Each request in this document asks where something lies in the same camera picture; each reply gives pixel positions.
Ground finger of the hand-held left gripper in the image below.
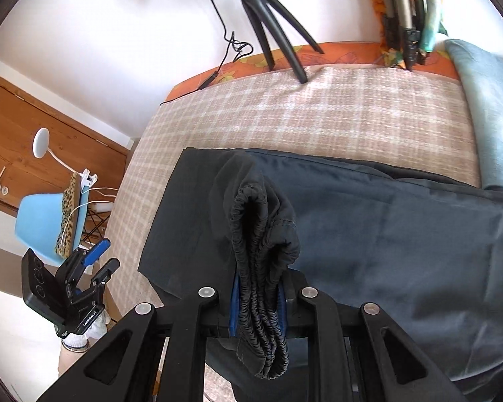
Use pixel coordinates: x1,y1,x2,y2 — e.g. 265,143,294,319
77,238,111,267
90,259,121,290

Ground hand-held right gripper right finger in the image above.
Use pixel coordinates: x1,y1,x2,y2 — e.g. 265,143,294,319
277,274,470,402

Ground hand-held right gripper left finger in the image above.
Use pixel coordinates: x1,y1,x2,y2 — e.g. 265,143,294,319
36,276,240,402

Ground black pants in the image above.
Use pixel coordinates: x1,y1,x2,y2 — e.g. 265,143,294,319
137,147,503,402

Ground person's left forearm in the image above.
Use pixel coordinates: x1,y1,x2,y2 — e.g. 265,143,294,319
57,343,90,377

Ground person's left hand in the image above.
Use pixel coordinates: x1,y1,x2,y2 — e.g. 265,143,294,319
61,311,110,350

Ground leopard print cloth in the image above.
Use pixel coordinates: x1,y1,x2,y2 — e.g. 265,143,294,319
54,174,83,259

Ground light blue chair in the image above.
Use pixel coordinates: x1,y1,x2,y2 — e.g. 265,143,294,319
16,193,87,267

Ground white clip-on desk lamp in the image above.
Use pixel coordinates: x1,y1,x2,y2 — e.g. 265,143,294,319
33,128,99,192

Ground wooden door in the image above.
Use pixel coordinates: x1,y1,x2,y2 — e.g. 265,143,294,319
0,66,135,215

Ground pink checked blanket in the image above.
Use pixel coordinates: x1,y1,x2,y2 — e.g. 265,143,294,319
105,66,483,402

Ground folded blue jeans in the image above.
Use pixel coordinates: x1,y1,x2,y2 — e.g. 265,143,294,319
444,39,503,191

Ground colourful puppet figurine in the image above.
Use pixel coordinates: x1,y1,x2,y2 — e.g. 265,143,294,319
415,0,450,54

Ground folded silver tripod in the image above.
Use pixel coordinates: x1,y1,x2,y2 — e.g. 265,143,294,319
377,0,425,70

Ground white cable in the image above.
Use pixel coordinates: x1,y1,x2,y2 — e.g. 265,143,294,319
80,186,119,215

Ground black ring light cable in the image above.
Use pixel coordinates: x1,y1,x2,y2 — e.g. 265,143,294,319
159,0,254,105

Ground ring light on black tripod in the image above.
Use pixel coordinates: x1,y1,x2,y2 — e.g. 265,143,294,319
88,0,325,84

